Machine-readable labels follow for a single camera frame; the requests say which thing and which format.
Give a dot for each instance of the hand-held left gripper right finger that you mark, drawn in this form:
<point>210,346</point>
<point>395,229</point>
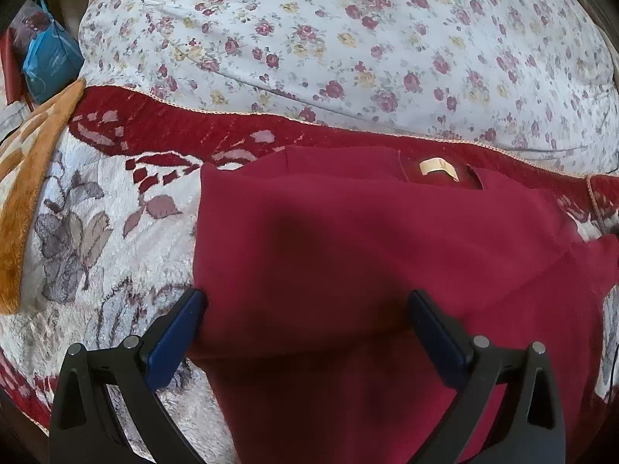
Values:
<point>437,343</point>

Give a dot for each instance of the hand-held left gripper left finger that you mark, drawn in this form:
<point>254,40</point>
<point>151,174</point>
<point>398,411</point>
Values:
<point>174,348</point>

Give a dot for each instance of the dark red small garment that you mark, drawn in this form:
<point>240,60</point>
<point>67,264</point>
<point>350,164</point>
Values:
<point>338,251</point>

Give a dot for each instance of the red and white plush blanket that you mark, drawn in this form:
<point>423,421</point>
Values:
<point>96,261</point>

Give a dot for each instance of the orange plush blanket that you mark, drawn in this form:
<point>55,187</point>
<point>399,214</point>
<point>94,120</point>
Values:
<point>24,212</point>

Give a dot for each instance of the blue plastic bag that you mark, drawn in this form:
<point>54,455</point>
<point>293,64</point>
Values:
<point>48,58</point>

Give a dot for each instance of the red board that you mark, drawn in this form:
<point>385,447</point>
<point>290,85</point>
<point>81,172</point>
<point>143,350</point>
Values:
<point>10,67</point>

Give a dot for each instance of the white floral quilt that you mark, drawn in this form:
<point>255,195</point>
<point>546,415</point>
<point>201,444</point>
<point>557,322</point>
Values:
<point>338,34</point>

